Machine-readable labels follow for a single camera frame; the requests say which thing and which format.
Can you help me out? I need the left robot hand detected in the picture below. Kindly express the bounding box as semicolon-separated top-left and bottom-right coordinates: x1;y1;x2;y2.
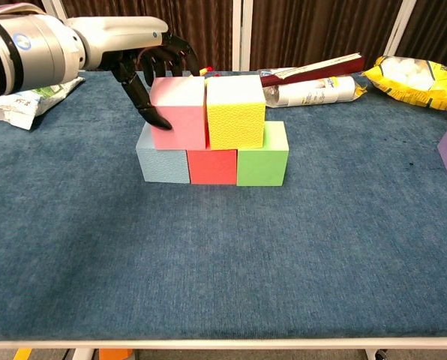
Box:
64;16;201;131

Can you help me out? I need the pink foam cube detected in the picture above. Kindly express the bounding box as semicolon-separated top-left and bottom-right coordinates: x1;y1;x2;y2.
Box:
149;76;209;151

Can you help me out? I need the light blue foam cube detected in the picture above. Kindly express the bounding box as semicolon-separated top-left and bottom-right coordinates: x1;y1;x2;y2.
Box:
135;123;191;184

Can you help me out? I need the yellow foam cube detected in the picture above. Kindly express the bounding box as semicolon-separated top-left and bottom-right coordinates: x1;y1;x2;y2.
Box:
205;74;266;151

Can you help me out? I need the red foam cube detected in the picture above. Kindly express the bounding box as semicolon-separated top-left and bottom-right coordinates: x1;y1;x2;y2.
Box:
187;148;238;185

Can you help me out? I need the green foam cube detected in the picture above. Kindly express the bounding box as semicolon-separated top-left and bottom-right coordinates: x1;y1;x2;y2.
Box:
236;120;290;188

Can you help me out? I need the brown curtain partition panel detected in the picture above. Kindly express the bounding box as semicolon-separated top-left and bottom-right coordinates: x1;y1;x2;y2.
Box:
241;0;416;72
41;0;243;72
384;0;447;71
0;0;86;75

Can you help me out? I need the yellow rubber chicken toy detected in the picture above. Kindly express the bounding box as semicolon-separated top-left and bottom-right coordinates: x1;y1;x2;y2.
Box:
197;66;221;80

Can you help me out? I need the white green snack bag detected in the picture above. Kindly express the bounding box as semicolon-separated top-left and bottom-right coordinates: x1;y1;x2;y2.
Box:
0;76;86;131

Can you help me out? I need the clear plastic wrapped white roll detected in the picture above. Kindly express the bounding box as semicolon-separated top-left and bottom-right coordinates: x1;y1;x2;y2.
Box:
259;67;368;110

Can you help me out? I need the dark red folded fan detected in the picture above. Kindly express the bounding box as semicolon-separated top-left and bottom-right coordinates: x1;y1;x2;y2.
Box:
259;52;366;88

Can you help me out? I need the blue fabric table cover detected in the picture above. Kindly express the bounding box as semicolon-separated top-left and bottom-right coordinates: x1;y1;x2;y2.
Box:
0;70;447;341

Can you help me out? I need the yellow bag of cotton balls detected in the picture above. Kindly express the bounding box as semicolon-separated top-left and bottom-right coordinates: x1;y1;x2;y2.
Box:
361;55;447;113

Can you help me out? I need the orange object under table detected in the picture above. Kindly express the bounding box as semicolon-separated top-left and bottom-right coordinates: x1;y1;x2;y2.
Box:
98;348;134;360

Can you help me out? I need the white table frame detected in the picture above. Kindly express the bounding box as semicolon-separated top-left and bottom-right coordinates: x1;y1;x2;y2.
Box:
0;337;447;360

